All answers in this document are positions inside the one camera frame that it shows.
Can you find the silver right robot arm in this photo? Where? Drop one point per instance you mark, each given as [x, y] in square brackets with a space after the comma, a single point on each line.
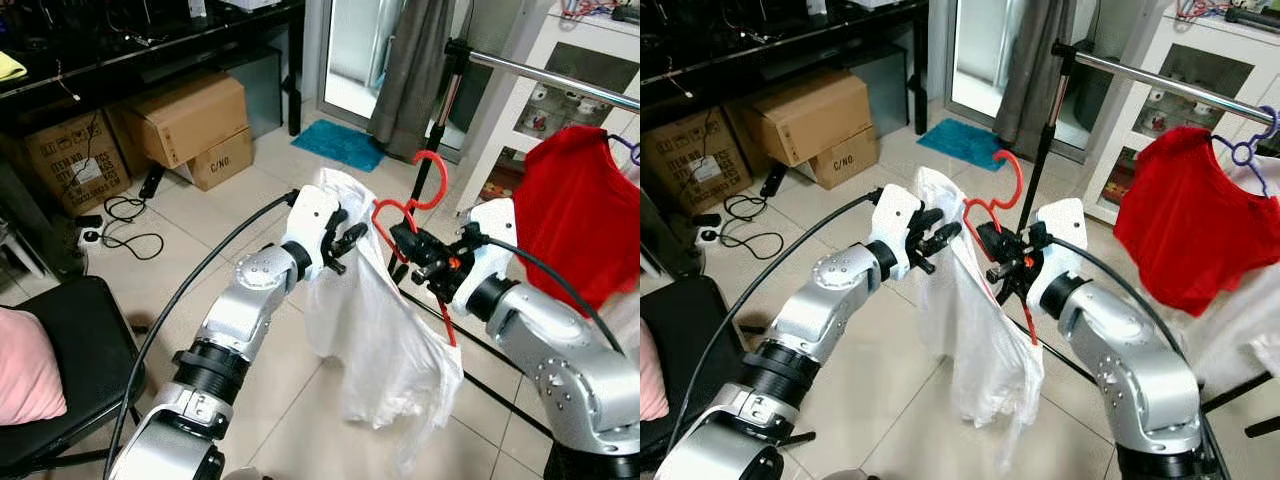
[1140, 370]
[560, 360]

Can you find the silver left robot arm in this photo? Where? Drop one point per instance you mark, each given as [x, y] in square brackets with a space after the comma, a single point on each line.
[830, 285]
[245, 290]

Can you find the yellow cloth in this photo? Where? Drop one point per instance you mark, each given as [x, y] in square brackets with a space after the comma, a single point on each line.
[10, 67]

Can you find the teal floor mat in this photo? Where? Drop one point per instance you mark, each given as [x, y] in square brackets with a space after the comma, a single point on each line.
[960, 143]
[340, 145]

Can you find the white glass-front cabinet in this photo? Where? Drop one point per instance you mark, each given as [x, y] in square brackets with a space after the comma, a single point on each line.
[535, 35]
[1150, 40]

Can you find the pink cushion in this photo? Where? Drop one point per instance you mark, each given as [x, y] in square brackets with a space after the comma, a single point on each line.
[30, 370]
[650, 375]

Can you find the red plastic hanger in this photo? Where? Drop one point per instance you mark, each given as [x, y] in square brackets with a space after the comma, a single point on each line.
[1019, 180]
[444, 178]

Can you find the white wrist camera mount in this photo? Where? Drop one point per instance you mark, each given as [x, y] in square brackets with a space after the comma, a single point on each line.
[1062, 225]
[310, 215]
[492, 225]
[895, 210]

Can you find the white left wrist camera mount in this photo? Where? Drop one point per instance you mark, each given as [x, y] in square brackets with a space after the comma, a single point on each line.
[895, 210]
[310, 215]

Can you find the large plain cardboard box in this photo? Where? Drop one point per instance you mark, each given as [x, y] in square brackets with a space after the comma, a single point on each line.
[810, 115]
[185, 115]

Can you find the black power adapter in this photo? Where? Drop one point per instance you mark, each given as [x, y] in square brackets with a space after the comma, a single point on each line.
[774, 180]
[152, 182]

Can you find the small cardboard box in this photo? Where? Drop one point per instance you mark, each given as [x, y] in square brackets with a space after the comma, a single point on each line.
[220, 160]
[845, 160]

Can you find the red t-shirt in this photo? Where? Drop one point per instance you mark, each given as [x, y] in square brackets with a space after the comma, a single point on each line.
[575, 220]
[1190, 230]

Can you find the white power strip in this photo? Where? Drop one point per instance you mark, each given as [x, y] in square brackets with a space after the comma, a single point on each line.
[90, 237]
[715, 236]

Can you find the printed cardboard box white label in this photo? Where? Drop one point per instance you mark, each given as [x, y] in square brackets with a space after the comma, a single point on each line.
[70, 160]
[700, 155]

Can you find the black desk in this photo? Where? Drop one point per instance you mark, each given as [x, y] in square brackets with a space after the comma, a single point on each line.
[150, 40]
[780, 40]

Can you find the black chair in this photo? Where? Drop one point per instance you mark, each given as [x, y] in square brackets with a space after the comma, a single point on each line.
[90, 340]
[670, 330]

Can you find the black clothes rack silver rail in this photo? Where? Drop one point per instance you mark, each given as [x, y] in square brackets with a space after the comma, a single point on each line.
[540, 75]
[1150, 82]

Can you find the white framed glass door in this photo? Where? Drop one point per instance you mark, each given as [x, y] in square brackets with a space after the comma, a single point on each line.
[350, 50]
[975, 50]

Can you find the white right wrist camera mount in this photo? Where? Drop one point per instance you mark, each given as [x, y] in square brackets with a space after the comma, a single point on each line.
[1062, 225]
[492, 225]

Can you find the white t-shirt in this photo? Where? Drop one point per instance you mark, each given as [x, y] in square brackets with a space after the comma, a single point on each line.
[370, 330]
[975, 340]

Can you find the purple plastic hanger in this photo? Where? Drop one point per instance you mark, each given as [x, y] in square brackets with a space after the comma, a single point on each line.
[630, 150]
[1243, 152]

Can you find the grey curtain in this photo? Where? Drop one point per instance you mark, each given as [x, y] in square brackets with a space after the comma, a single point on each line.
[410, 70]
[1030, 70]

